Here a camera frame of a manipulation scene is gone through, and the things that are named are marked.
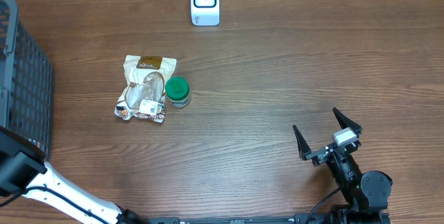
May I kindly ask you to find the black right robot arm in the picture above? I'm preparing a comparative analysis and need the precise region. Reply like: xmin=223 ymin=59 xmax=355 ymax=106
xmin=293 ymin=108 xmax=393 ymax=224

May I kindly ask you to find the green lid seasoning jar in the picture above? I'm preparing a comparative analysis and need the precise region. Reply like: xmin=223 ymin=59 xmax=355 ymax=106
xmin=165 ymin=76 xmax=191 ymax=108

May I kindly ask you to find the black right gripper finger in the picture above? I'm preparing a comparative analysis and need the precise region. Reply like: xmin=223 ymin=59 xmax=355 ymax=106
xmin=293 ymin=125 xmax=311 ymax=161
xmin=332 ymin=107 xmax=363 ymax=136

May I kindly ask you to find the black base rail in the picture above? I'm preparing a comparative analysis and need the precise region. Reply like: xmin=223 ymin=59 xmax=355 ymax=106
xmin=147 ymin=216 xmax=334 ymax=224

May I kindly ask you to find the dark grey mesh basket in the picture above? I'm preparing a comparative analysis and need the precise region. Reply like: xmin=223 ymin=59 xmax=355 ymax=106
xmin=1 ymin=0 xmax=55 ymax=160

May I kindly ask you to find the white barcode scanner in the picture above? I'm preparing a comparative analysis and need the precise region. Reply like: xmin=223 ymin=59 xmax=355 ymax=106
xmin=190 ymin=0 xmax=220 ymax=26

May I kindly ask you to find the beige brown snack pouch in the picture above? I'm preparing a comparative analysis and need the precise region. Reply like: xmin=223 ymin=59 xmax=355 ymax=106
xmin=114 ymin=55 xmax=177 ymax=123

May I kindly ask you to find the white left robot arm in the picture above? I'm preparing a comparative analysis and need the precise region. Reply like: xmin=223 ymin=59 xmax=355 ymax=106
xmin=1 ymin=127 xmax=148 ymax=224

